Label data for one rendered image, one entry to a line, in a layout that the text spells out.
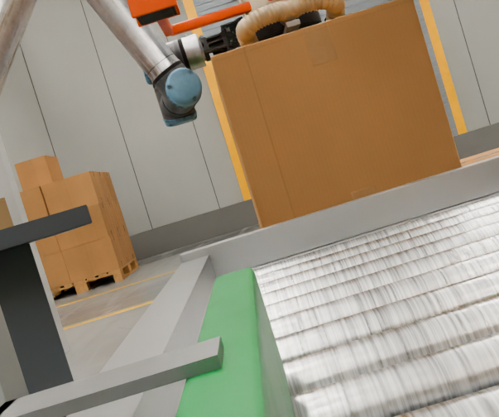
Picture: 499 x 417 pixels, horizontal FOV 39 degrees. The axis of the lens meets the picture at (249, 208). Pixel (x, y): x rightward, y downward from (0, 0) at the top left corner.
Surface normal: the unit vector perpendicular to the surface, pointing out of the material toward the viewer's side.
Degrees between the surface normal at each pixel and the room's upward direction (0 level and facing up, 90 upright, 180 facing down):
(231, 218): 90
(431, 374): 45
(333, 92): 90
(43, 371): 90
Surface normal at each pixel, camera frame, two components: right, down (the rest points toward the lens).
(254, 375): 0.09, -0.99
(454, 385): -0.09, -0.28
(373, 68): 0.01, 0.04
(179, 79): 0.27, -0.03
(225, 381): -0.29, -0.95
